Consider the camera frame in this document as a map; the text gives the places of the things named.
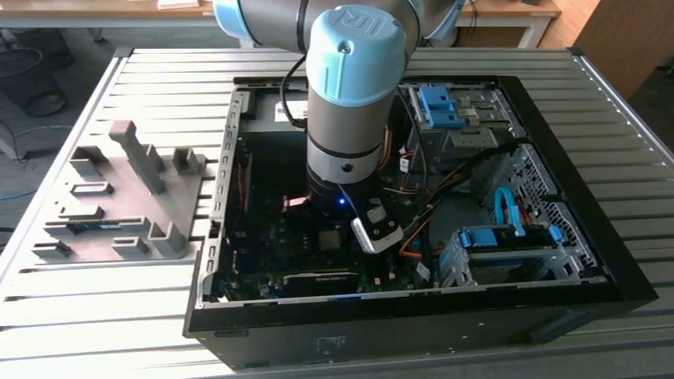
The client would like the CPU socket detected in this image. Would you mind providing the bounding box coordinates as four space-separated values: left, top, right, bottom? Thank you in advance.
312 227 351 257

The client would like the green motherboard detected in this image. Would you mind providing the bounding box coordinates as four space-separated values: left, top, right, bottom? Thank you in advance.
217 173 437 302

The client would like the black RAM slot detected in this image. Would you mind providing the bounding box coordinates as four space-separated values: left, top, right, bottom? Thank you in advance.
361 252 381 285

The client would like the black graphics card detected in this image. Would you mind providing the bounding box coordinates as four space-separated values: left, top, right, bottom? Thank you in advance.
280 269 363 298

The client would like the grey power supply unit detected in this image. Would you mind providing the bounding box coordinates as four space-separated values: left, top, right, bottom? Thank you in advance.
240 92 312 136

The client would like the grey parts rack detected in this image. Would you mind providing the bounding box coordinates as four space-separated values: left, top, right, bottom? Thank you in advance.
29 119 222 265

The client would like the grey metal disk bay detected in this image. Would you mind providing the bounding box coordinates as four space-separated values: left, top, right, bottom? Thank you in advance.
397 84 528 175
433 227 585 288

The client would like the hard disk in blue carrier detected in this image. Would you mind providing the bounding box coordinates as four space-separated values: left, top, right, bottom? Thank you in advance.
456 223 563 250

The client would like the empty blue disk carrier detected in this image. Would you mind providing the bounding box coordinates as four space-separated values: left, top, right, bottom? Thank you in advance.
416 84 473 129

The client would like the black PC case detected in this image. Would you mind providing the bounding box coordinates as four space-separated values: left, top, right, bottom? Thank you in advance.
181 73 660 371

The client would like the RAM stick green board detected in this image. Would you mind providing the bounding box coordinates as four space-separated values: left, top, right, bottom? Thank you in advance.
64 222 126 235

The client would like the white box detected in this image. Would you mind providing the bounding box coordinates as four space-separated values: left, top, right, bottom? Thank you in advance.
156 0 202 11

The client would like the wooden cabinet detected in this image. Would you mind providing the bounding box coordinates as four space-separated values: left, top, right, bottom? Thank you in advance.
536 0 674 100

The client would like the orange wire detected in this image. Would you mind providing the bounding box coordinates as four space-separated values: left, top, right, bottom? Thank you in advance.
396 224 427 261

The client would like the black wire bundle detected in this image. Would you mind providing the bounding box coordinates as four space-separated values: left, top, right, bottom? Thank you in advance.
415 141 521 222

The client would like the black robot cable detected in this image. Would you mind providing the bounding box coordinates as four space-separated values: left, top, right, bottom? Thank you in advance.
278 54 310 128

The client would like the blue wire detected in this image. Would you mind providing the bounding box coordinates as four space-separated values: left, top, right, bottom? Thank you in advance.
492 186 528 238

